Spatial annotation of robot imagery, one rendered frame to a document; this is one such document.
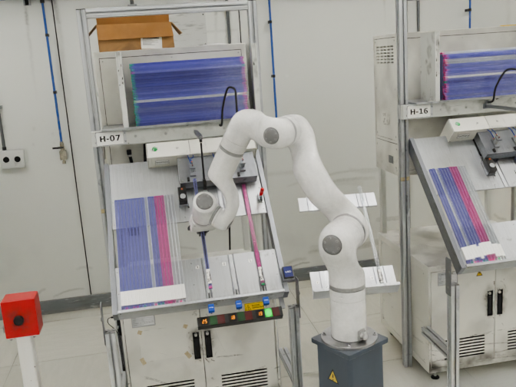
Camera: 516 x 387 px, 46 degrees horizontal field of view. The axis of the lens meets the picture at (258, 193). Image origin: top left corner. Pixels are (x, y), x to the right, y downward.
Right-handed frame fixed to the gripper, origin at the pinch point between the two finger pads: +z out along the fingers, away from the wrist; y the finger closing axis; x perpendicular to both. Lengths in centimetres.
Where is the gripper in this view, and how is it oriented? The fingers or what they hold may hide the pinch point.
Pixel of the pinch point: (202, 231)
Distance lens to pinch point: 248.5
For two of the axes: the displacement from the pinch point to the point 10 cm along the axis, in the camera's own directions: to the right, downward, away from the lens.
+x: 1.6, 9.2, -3.7
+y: -9.8, 1.0, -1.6
